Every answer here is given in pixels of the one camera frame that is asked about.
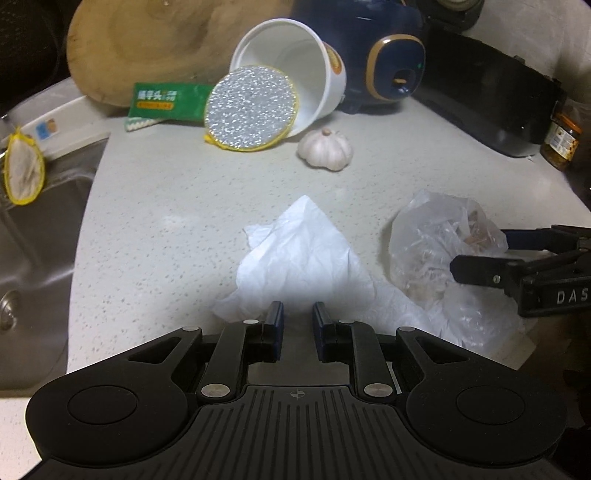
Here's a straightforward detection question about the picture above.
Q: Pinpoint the green snack wrapper short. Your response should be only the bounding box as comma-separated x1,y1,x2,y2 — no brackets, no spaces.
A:
124,82,213,132

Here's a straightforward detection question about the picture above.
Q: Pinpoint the white paper instant-noodle cup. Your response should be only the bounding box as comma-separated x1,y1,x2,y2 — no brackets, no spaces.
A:
229,18,346,137

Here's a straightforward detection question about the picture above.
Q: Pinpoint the clear plastic bag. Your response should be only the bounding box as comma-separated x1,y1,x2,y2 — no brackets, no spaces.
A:
389,190,530,354

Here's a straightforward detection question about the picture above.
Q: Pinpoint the white tissue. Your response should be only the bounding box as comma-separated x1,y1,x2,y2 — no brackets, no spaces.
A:
212,195,443,336

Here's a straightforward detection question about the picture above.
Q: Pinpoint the silver round scouring pad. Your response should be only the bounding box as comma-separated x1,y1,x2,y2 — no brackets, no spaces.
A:
204,65,298,152

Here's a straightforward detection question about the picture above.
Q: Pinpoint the garlic bulb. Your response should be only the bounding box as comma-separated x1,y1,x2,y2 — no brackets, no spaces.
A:
297,128,353,172

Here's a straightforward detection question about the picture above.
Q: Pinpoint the glass jar of sauce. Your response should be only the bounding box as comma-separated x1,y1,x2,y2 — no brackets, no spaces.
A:
540,103,583,171

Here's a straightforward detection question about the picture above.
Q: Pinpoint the stainless steel sink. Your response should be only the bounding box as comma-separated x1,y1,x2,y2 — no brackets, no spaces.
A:
0,140,106,398

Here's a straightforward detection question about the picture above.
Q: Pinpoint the black open rice cooker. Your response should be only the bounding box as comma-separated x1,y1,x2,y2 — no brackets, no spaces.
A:
413,1,566,157

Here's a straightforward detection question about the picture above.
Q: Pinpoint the round wooden cutting board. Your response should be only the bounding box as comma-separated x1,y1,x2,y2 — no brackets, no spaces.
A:
66,0,294,107

